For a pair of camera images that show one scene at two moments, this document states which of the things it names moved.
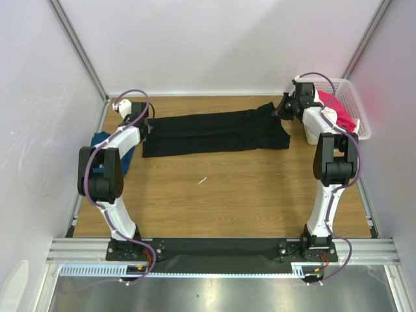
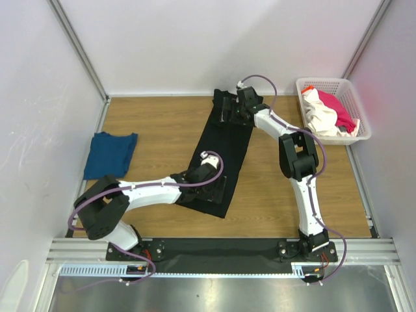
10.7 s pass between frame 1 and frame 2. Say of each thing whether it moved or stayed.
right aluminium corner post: stayed
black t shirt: moved
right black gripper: moved
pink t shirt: stayed
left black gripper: moved
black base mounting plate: stayed
